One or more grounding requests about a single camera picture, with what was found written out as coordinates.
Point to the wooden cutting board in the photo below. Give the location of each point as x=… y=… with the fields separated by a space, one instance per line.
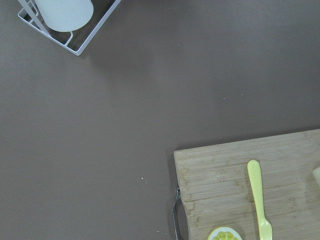
x=216 y=191

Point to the yellow plastic knife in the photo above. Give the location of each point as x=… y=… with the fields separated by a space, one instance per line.
x=255 y=179

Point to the white cup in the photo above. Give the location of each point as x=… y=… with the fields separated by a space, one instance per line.
x=65 y=15

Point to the white cup rack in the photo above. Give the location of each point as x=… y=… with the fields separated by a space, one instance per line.
x=73 y=41

